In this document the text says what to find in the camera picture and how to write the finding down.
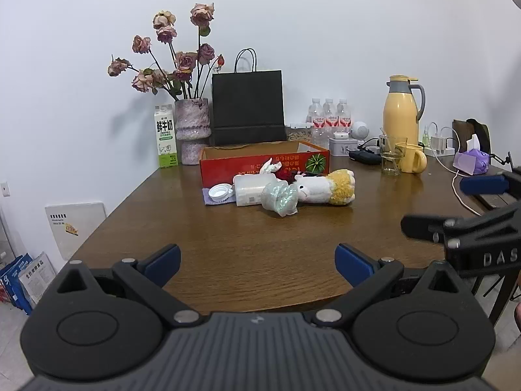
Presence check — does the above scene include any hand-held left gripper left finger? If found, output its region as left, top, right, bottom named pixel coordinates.
left=55, top=243, right=200, bottom=327

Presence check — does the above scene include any white charging cable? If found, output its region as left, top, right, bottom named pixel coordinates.
left=427, top=122, right=484, bottom=216

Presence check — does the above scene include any white blue printed package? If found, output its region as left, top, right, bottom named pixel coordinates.
left=18, top=253, right=58, bottom=316

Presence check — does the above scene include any yellow cup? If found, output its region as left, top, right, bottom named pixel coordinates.
left=394, top=142, right=428, bottom=174

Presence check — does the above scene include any red cardboard box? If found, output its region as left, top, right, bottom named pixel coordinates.
left=199, top=140, right=330, bottom=190

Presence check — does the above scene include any black paper bag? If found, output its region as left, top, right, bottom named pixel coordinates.
left=211, top=48, right=288, bottom=146

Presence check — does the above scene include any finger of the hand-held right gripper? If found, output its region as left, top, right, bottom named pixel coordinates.
left=460, top=167, right=521, bottom=200
left=401, top=203, right=521, bottom=251

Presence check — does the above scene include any purple tissue pack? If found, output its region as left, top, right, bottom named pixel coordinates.
left=453, top=134, right=489, bottom=175

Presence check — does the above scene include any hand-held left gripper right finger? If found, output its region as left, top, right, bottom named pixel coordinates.
left=313, top=243, right=469, bottom=328

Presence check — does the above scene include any white printed tin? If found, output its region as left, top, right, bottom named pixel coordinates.
left=329, top=136, right=359, bottom=156

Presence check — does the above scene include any white board with sticker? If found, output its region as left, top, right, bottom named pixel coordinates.
left=45, top=201, right=107, bottom=260

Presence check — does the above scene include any black clamp stand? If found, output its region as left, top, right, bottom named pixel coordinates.
left=490, top=152, right=517, bottom=168

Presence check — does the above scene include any iridescent wrapper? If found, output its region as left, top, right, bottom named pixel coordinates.
left=260, top=182, right=300, bottom=216

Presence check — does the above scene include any clear plastic container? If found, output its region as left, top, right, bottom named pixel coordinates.
left=233, top=173, right=277, bottom=208

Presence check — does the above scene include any clear container of oats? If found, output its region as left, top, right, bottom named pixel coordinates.
left=287, top=122, right=314, bottom=141

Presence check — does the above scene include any white green milk carton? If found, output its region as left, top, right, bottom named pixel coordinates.
left=153, top=104, right=180, bottom=168

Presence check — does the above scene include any dried pink rose bouquet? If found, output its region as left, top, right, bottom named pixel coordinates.
left=107, top=3, right=225, bottom=102

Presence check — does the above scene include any white ridged lid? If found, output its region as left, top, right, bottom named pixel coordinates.
left=208, top=183, right=234, bottom=203

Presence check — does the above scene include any white yellow plush toy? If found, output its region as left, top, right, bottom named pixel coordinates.
left=294, top=169, right=357, bottom=206

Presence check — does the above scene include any yellow thermos jug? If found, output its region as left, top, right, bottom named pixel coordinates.
left=383, top=75, right=426, bottom=147

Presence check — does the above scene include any purple cloth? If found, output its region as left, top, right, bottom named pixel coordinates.
left=202, top=187, right=237, bottom=206

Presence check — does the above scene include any clear glass cup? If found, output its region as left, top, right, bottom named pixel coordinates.
left=379, top=134, right=408, bottom=177

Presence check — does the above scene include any brown bag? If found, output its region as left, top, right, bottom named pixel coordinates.
left=453, top=119, right=491, bottom=155

